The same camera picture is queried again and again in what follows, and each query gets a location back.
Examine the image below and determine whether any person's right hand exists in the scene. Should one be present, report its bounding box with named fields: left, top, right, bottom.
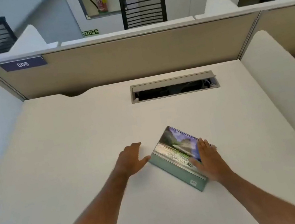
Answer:
left=185, top=133, right=236, bottom=189

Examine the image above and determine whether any person's left hand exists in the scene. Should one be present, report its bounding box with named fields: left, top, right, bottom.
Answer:
left=109, top=141, right=154, bottom=181

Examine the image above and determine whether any spiral-bound landscape desk calendar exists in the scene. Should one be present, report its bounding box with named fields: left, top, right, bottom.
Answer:
left=143, top=118, right=224, bottom=200

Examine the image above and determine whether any person's left forearm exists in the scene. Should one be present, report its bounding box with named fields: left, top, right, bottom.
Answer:
left=34, top=166, right=140, bottom=224

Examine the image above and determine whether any person's right forearm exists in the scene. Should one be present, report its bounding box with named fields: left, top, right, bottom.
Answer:
left=217, top=160, right=295, bottom=224

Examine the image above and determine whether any navy desk number plate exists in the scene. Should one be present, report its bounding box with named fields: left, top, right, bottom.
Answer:
left=0, top=55, right=48, bottom=73

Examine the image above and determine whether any white pointed desk divider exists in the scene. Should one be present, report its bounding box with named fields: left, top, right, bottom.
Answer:
left=192, top=0, right=241, bottom=20
left=4, top=20, right=59, bottom=55

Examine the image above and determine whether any wide beige partition panel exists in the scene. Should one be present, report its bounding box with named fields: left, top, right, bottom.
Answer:
left=0, top=10, right=269, bottom=109

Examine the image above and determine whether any green exit sign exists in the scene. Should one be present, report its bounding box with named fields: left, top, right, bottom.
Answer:
left=82, top=28, right=100, bottom=37

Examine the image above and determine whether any grey desk cable tray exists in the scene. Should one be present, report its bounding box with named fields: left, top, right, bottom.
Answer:
left=129, top=69, right=221, bottom=104

